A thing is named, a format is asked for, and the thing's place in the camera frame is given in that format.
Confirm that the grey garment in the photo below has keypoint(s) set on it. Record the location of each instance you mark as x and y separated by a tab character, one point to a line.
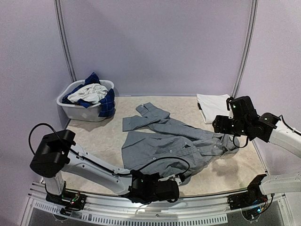
157	143

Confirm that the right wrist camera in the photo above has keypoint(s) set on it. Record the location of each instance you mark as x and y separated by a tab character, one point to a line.
241	108

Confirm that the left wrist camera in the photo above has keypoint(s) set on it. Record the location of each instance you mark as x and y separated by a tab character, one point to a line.
179	179

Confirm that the aluminium corner post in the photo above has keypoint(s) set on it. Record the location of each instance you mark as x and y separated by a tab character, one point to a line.
246	48
64	41

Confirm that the aluminium front rail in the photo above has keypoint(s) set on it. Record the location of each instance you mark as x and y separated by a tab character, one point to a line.
108	210

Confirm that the left aluminium corner post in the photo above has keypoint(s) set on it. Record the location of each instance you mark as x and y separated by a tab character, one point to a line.
64	41

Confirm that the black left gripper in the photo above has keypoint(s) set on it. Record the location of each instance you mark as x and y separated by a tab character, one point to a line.
152	177

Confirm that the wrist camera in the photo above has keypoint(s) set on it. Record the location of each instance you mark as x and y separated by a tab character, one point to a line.
179	179
241	108

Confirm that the blue plaid garment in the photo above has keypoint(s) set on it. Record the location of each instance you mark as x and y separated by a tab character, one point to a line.
93	78

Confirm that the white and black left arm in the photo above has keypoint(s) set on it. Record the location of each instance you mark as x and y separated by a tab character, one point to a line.
58	152

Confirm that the right aluminium corner post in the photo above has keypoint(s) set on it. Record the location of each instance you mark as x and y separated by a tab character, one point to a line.
246	48

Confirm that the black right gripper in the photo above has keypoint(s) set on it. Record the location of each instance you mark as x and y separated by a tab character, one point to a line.
217	124

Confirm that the white garment in basket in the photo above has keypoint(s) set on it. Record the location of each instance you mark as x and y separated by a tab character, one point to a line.
89	94

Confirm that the white plastic laundry basket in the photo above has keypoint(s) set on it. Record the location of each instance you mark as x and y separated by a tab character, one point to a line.
94	113

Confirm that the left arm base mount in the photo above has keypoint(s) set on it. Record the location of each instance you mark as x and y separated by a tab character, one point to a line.
71	201

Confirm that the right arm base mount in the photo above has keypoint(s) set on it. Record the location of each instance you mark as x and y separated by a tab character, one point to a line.
251	202

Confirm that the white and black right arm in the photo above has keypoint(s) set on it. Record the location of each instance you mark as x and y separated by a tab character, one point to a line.
270	129

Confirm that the white and green raglan shirt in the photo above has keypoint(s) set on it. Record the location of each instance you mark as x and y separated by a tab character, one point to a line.
211	106

